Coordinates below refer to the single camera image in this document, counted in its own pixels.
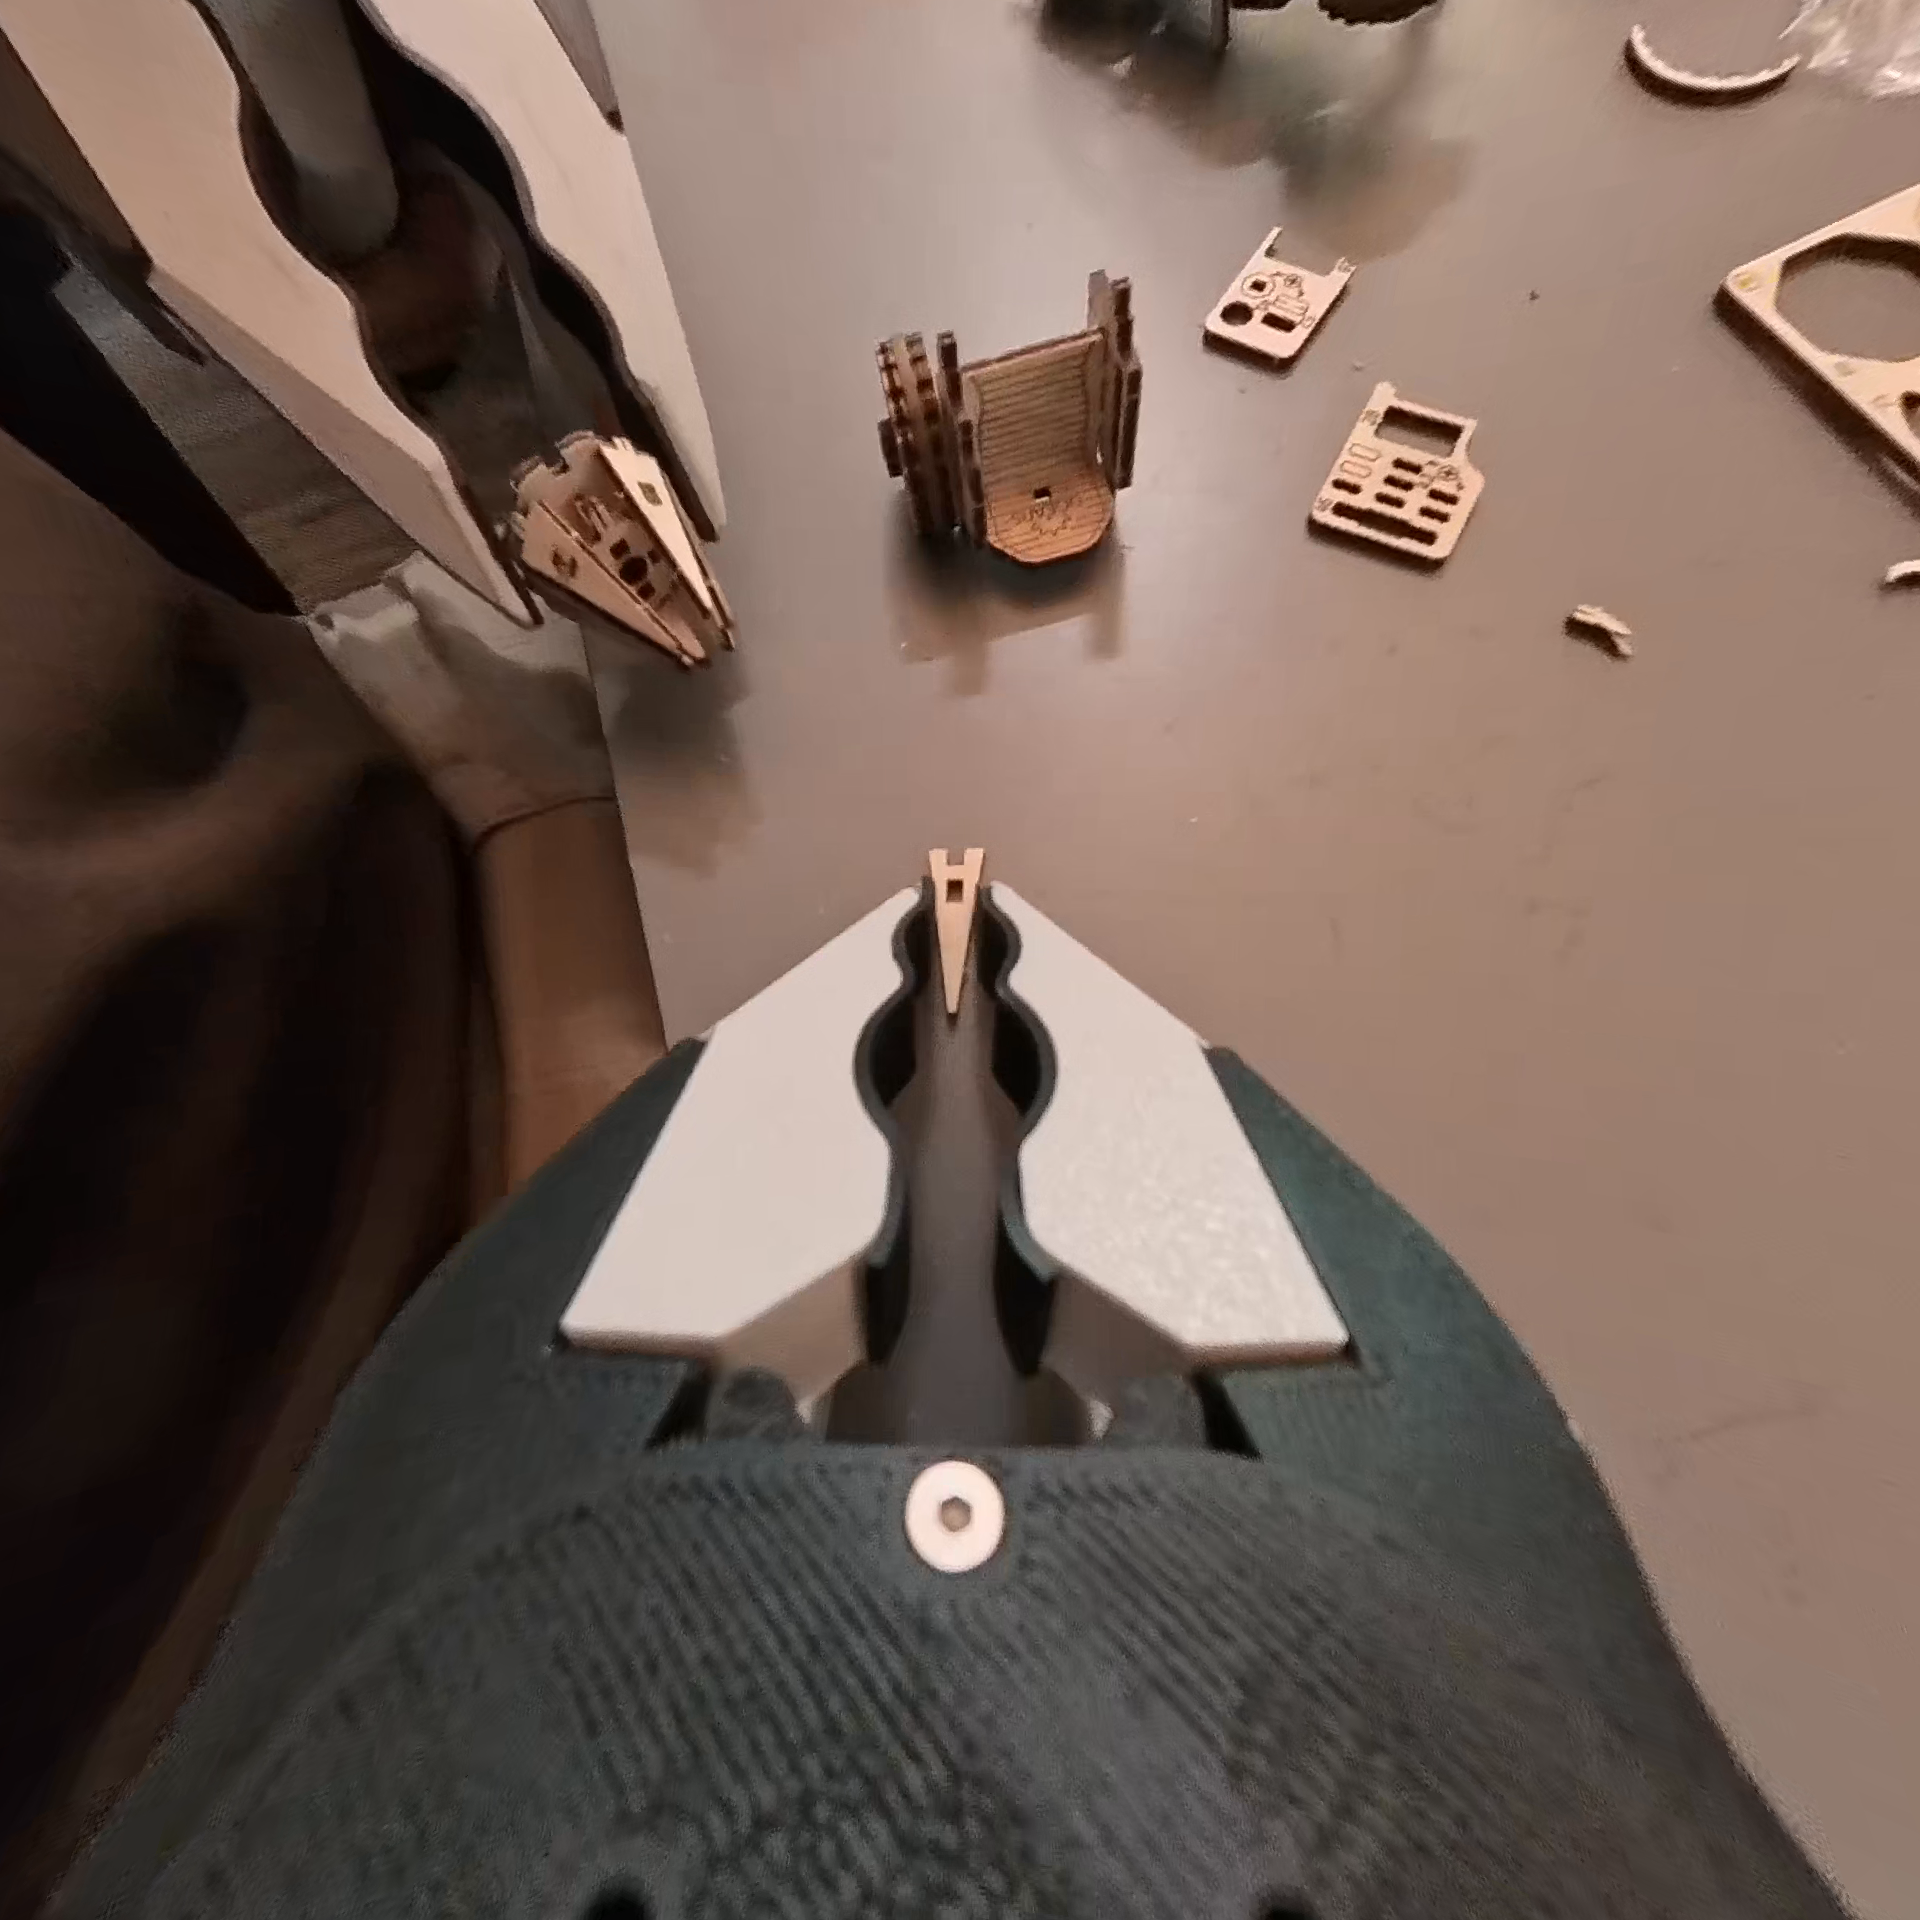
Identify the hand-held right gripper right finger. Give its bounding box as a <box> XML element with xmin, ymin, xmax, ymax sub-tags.
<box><xmin>982</xmin><ymin>881</ymin><xmax>1350</xmax><ymax>1419</ymax></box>

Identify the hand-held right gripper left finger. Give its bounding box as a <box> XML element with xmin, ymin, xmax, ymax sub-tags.
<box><xmin>557</xmin><ymin>886</ymin><xmax>922</xmax><ymax>1426</ymax></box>

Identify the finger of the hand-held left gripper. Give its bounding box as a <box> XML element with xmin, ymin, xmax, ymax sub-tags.
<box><xmin>0</xmin><ymin>0</ymin><xmax>539</xmax><ymax>626</ymax></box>
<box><xmin>362</xmin><ymin>0</ymin><xmax>725</xmax><ymax>540</ymax></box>

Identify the small wooden wedge piece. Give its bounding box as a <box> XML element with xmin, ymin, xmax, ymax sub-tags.
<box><xmin>924</xmin><ymin>845</ymin><xmax>988</xmax><ymax>1023</ymax></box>

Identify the wooden cone model part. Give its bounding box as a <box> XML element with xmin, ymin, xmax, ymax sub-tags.
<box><xmin>503</xmin><ymin>428</ymin><xmax>739</xmax><ymax>668</ymax></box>

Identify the grey desk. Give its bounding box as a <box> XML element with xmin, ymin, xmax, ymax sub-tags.
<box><xmin>578</xmin><ymin>0</ymin><xmax>1920</xmax><ymax>1920</ymax></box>

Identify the person's pale shoe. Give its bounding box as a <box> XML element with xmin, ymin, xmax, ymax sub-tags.
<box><xmin>309</xmin><ymin>555</ymin><xmax>622</xmax><ymax>845</ymax></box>

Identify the person's brown clothing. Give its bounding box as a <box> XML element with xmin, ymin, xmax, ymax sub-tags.
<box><xmin>0</xmin><ymin>420</ymin><xmax>668</xmax><ymax>1920</ymax></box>

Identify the small wooden sheet round hole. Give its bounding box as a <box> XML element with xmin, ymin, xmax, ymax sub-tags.
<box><xmin>1204</xmin><ymin>226</ymin><xmax>1363</xmax><ymax>365</ymax></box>

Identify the small wooden sheet slotted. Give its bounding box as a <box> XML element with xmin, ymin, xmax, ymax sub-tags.
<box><xmin>1308</xmin><ymin>381</ymin><xmax>1481</xmax><ymax>568</ymax></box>

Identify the large wooden cutout sheet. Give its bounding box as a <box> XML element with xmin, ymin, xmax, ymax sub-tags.
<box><xmin>1716</xmin><ymin>183</ymin><xmax>1920</xmax><ymax>507</ymax></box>

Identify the clear plastic bag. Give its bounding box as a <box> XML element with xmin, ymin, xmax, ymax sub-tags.
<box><xmin>1777</xmin><ymin>0</ymin><xmax>1920</xmax><ymax>99</ymax></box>

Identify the wooden frame with wheel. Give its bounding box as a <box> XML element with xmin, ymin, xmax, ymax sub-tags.
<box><xmin>878</xmin><ymin>274</ymin><xmax>1147</xmax><ymax>568</ymax></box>

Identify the wooden ring segment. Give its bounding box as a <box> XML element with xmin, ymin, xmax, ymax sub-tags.
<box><xmin>1629</xmin><ymin>21</ymin><xmax>1802</xmax><ymax>108</ymax></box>

